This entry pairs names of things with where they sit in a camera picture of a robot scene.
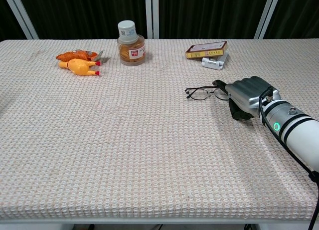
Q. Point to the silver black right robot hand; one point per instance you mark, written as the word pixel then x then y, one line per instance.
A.
pixel 249 97

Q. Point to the thin black eyeglasses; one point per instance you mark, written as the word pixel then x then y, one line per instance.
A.
pixel 198 94

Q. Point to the white folding phone stand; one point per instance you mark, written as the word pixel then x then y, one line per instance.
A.
pixel 214 63

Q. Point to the yellow and maroon box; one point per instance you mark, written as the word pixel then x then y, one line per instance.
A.
pixel 208 50

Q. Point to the woven beige tablecloth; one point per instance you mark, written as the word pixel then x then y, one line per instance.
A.
pixel 124 130

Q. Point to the clear jar with white lid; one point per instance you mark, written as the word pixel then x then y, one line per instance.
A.
pixel 130 46

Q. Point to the yellow rubber chicken toy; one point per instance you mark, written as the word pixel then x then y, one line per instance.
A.
pixel 79 66

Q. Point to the orange snack packet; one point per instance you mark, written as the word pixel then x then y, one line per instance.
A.
pixel 74 56

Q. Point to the dark green curtain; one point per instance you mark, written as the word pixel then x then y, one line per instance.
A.
pixel 87 13

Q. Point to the white metal frame post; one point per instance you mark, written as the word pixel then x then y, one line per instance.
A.
pixel 152 14
pixel 268 14
pixel 21 14

